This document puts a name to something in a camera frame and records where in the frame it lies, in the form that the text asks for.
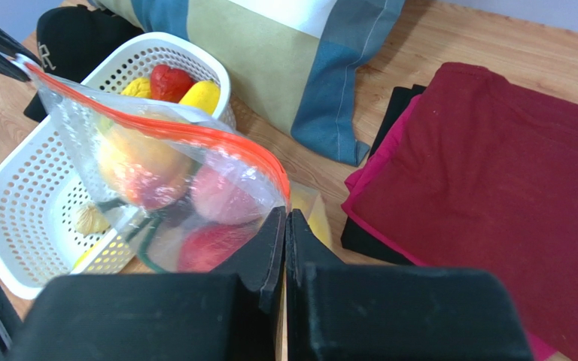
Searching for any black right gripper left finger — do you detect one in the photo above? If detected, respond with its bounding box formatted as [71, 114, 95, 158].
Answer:
[7, 207, 287, 360]

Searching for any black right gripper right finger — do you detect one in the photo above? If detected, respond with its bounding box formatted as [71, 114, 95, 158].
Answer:
[285, 211, 534, 360]

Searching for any red apple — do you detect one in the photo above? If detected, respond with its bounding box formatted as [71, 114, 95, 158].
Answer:
[176, 224, 259, 272]

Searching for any green scallion bunch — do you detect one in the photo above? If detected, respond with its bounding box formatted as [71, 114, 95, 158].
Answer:
[96, 197, 195, 275]

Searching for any clear zip top bag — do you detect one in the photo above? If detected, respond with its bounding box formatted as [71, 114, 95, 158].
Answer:
[15, 56, 332, 272]

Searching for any pink peach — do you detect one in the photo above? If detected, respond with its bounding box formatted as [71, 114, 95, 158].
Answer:
[190, 165, 270, 225]

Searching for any orange yellow peach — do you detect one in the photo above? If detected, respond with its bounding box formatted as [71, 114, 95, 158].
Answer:
[96, 116, 196, 211]

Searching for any black folded cloth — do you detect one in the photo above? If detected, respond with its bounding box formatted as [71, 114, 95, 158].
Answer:
[340, 84, 426, 265]

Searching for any black embroidered cap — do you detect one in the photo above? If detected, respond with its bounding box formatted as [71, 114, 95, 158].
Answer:
[23, 5, 145, 123]

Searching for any yellow banana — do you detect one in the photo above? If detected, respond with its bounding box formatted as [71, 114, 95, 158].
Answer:
[71, 240, 117, 275]

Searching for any beige garlic bulb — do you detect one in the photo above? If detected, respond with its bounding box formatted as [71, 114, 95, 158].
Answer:
[71, 202, 111, 236]

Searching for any small orange fruit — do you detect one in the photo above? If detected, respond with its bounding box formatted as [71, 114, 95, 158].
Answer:
[120, 77, 151, 99]

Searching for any white perforated plastic basket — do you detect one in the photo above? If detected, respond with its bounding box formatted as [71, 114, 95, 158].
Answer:
[0, 32, 236, 299]

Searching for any red folded cloth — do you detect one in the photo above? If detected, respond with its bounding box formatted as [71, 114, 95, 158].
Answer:
[342, 62, 578, 360]

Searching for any yellow mango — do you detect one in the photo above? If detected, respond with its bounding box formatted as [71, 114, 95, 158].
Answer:
[179, 80, 221, 115]

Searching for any blue beige checked pillow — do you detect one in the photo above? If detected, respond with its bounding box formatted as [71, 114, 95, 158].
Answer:
[96, 0, 403, 166]

